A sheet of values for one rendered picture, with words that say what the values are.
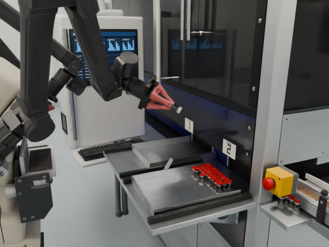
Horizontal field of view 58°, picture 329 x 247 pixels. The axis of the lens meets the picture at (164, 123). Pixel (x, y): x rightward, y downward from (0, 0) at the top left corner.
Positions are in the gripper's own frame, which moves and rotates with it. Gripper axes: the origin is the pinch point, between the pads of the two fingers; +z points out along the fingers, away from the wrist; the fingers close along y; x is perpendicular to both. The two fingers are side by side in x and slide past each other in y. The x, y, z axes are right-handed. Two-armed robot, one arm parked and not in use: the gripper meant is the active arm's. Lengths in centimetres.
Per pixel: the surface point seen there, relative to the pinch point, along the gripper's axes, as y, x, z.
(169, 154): 49, -27, 7
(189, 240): 90, -16, 39
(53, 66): 319, -347, -273
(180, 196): 30.7, 6.3, 18.1
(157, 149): 53, -31, 1
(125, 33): 26, -74, -48
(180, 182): 35.0, -3.3, 16.7
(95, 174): 213, -108, -53
